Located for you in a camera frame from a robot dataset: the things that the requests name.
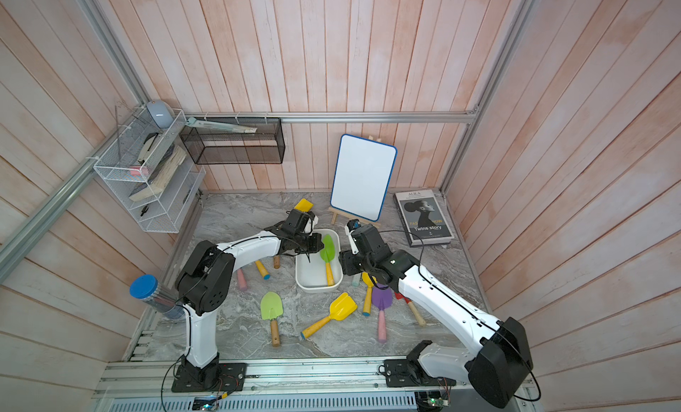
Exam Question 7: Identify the green trowel yellow handle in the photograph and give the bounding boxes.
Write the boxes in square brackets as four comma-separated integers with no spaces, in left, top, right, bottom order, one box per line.
[319,235,335,286]

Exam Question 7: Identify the white plastic storage box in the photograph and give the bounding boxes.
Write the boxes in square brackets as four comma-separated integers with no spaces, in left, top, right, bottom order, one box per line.
[294,229,343,294]

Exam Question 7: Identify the red shovel wooden handle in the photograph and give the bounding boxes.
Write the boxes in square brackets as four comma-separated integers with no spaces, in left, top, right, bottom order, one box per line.
[395,293,427,327]

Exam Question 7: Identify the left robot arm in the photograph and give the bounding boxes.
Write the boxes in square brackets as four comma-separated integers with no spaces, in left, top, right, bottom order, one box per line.
[176,209,324,369]

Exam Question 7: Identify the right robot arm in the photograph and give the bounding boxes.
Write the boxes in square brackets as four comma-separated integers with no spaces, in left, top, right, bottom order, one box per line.
[340,220,534,408]

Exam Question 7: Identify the all yellow plastic scoop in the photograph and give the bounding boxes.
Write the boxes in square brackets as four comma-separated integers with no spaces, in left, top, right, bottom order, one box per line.
[301,293,358,339]

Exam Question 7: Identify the wooden easel stand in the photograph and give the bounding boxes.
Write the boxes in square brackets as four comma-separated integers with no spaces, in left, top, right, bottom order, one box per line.
[328,206,382,238]

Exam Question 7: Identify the grey Twins story book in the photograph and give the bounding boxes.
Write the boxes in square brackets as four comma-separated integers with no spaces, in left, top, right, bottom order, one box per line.
[394,190,454,247]

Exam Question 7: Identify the blue lidded jar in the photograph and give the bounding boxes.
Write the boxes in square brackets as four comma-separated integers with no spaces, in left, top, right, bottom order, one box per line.
[129,275,186,321]

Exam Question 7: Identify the pale green ruler tool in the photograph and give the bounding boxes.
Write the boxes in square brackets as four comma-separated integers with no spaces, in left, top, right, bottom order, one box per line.
[186,117,257,135]

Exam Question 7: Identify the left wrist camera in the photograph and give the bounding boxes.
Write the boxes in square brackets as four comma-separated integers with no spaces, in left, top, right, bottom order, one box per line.
[303,212,319,234]

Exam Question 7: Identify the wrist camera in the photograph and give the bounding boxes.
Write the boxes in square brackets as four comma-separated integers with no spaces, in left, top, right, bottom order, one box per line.
[345,219,361,254]
[303,212,319,234]

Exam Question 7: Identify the yellow shovel wooden handle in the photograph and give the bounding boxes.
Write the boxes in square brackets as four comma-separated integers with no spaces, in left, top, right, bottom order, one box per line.
[294,199,314,213]

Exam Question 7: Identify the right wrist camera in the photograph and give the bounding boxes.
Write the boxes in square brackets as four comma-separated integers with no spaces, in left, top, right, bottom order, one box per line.
[345,219,361,254]

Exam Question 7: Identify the green trowel wooden handle front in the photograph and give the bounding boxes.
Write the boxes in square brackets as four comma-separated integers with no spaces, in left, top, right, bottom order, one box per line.
[261,291,283,347]

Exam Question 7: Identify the whiteboard with blue frame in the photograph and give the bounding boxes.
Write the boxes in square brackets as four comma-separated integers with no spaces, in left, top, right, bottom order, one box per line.
[330,134,397,222]

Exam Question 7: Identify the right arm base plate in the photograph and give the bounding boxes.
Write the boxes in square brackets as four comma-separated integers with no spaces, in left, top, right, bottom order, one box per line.
[378,358,457,387]

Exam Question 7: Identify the black wire basket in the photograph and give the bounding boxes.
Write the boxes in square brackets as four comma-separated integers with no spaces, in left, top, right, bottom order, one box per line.
[180,117,286,165]

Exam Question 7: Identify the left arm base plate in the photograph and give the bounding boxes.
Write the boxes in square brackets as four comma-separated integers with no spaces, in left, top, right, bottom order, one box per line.
[171,361,248,394]

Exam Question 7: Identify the books on wire shelf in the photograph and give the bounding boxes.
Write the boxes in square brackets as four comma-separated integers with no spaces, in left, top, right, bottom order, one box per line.
[129,133,186,202]

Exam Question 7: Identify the white wire shelf rack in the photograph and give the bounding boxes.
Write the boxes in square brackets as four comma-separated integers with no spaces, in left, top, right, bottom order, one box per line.
[94,106,206,233]

